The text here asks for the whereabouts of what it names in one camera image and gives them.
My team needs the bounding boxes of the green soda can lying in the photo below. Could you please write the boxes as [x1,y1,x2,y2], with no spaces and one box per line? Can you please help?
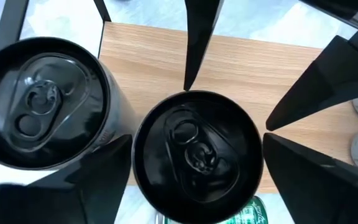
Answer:
[155,195,270,224]

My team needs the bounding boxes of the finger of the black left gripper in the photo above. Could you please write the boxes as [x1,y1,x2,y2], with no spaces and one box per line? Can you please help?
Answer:
[183,0,225,91]
[265,34,358,132]

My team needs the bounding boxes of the wooden tray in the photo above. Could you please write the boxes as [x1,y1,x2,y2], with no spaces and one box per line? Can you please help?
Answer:
[0,0,358,195]

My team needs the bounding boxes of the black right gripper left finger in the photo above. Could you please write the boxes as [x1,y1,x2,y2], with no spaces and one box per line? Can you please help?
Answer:
[0,134,134,224]

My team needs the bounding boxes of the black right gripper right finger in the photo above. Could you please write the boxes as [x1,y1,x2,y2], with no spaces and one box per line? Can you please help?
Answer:
[262,133,358,224]

